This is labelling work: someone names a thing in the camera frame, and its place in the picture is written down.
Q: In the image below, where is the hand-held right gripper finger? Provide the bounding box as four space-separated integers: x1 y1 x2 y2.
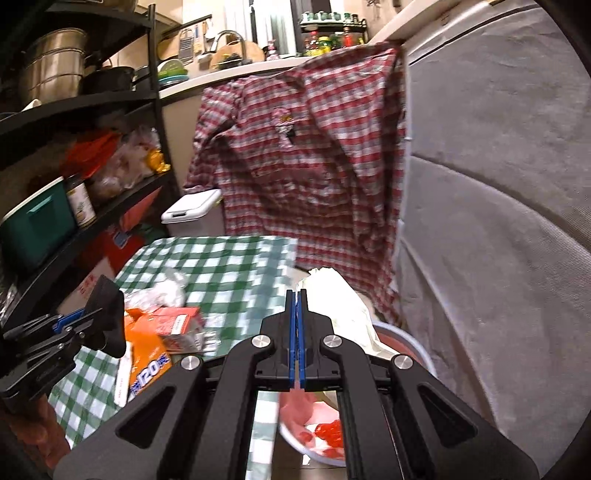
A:
53 290 300 480
298 288 540 480

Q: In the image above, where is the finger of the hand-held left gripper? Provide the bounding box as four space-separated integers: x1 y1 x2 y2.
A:
28 275 127 365
2 309 90 344

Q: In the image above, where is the orange packet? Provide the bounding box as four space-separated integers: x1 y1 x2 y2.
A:
117 307 174 407

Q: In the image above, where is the red and white carton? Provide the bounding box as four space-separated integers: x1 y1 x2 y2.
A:
148 305 206 354

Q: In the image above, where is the round plastic basin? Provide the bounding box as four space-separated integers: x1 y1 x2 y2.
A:
277 320 437 467

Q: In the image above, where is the person's left hand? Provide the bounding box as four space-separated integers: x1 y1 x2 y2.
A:
9 399 63 469

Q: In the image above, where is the brown cardboard box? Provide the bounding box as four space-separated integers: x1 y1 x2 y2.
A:
58 256 116 319

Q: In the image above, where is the white plastic bag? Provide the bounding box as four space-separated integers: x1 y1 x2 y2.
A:
295 268 400 365

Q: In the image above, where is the crumpled clear plastic bag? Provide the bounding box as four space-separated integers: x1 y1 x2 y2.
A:
124 270 188 310

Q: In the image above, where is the clear plastic wrapper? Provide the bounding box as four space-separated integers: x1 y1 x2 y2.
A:
187 323 221 355

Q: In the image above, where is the red cardboard box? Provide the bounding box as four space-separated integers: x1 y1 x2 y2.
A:
88 189 162 259

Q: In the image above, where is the red crumpled wrapper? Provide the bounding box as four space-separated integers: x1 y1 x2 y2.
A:
307 419 345 455

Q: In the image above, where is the green storage box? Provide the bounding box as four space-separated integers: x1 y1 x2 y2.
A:
0 176 78 273

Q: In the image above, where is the green checked tablecloth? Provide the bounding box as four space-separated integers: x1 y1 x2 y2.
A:
48 235 298 480

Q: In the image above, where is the dark-lidded jar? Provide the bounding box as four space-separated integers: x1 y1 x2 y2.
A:
65 173 97 229

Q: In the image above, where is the white lidded bin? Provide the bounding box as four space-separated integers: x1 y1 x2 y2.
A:
161 188 225 237

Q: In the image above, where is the clear plastic food bag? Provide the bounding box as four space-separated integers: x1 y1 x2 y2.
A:
90 127 162 199

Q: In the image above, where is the red plastic bag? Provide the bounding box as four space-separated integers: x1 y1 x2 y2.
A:
62 130 122 178

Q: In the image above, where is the red plaid shirt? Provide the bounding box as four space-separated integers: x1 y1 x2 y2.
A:
184 44 409 326

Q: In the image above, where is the black shelf rack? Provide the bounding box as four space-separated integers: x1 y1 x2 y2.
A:
0 0 181 333

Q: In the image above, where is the black cooking pot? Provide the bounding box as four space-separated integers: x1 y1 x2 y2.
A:
83 66 136 93

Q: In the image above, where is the grey fabric sofa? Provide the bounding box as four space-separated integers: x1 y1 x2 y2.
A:
392 4 591 457

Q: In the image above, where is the stack of green bowls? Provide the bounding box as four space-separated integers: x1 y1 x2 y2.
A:
157 59 189 86

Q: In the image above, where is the steel stock pot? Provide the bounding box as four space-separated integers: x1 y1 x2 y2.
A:
18 28 88 104

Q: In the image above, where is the metal grater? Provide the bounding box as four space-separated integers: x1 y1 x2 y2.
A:
178 28 195 63

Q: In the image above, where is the wooden cutting board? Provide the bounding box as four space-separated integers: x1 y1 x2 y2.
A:
210 41 265 70

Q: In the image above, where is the steel faucet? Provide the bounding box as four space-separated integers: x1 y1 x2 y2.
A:
213 30 245 58

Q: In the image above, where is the spice rack with bottles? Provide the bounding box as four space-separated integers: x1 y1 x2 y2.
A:
299 11 369 57

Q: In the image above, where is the white appliance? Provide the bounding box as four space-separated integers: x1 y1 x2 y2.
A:
367 0 513 49

